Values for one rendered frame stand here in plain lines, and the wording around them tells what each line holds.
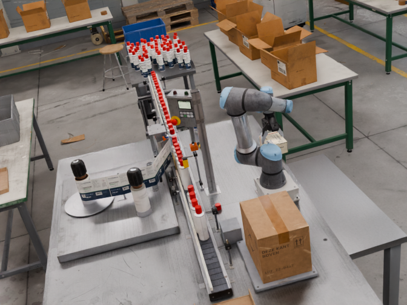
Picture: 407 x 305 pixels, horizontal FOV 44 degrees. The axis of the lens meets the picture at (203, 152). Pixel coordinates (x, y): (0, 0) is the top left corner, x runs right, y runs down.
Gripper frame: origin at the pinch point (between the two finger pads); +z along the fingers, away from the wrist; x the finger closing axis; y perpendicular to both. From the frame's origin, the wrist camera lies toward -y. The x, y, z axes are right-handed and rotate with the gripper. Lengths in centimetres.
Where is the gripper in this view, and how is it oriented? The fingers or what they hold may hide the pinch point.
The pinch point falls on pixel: (273, 141)
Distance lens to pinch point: 317.9
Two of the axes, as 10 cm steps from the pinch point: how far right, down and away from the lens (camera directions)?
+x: -9.5, 2.6, -1.5
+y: -2.5, -4.3, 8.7
